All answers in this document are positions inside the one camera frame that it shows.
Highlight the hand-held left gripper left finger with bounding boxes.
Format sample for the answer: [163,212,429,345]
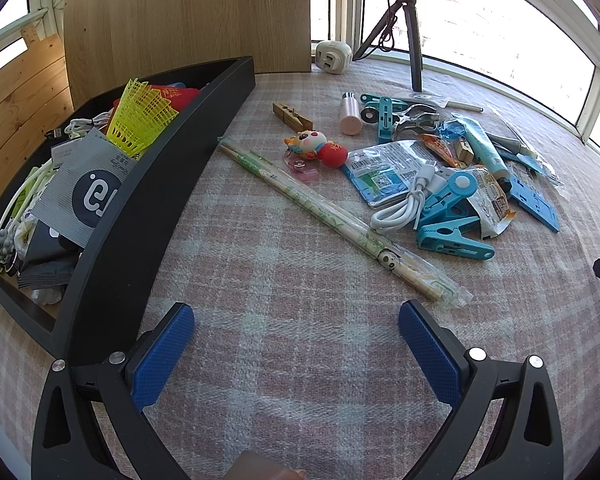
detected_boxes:
[31,302,196,480]

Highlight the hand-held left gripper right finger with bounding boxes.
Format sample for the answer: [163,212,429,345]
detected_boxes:
[397,300,565,480]

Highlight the blue plastic phone stand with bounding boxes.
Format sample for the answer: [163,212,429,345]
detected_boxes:
[505,165,561,233]

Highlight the white usb cable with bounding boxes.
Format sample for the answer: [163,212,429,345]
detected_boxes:
[370,159,453,233]

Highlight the black storage box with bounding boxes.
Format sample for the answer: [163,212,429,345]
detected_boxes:
[0,56,257,368]

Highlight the teal cap cream tube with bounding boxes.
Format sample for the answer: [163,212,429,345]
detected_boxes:
[452,115,508,181]

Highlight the cartoon doll keychain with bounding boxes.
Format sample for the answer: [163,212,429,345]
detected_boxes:
[281,129,350,183]

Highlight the small pink white bottle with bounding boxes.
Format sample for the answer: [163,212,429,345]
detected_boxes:
[338,91,363,136]

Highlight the wooden clothespin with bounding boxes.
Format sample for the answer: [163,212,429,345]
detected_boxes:
[272,101,315,132]

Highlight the person's left hand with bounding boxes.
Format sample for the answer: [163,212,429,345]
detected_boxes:
[223,450,308,480]

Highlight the white yellow snack packet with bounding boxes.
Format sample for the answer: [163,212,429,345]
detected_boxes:
[465,167,517,241]

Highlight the blue label packet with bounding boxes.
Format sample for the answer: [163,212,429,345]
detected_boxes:
[505,152,563,196]

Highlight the dark grey packet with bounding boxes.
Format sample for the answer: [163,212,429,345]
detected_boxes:
[17,220,83,291]

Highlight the large teal clip white disc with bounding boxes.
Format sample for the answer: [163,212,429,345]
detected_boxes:
[412,170,481,231]

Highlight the small wooden peg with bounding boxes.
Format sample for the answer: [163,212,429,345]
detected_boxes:
[455,139,476,168]

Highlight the clear bag with blue card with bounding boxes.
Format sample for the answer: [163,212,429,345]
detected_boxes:
[342,141,438,208]

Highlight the wrapped bamboo chopsticks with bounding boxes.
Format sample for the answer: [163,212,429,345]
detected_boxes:
[217,136,468,308]

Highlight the orange snack packet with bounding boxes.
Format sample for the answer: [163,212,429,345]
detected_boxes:
[420,132,463,168]

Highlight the metal spring clip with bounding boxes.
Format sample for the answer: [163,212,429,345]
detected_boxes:
[392,104,441,142]

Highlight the yellow plastic mesh baskets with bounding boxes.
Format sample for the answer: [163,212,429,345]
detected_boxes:
[106,77,181,161]

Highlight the red pouch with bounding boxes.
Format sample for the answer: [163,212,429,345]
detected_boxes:
[145,82,202,113]

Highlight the wooden plank panel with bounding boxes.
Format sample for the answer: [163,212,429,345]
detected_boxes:
[0,32,76,216]

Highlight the black tripod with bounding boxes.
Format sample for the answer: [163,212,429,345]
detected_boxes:
[352,0,426,93]

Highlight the white power cube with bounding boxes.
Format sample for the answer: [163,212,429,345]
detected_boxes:
[315,40,353,75]

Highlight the light wooden board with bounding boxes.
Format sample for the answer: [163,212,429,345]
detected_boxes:
[62,0,313,111]

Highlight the white window frame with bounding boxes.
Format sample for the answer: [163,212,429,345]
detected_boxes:
[310,0,600,166]

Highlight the grey bead string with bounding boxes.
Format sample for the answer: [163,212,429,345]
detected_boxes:
[0,217,21,266]

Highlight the white plastic cord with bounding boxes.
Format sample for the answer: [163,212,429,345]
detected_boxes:
[2,162,56,226]

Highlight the black power cable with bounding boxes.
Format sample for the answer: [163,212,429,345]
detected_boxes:
[377,10,398,53]

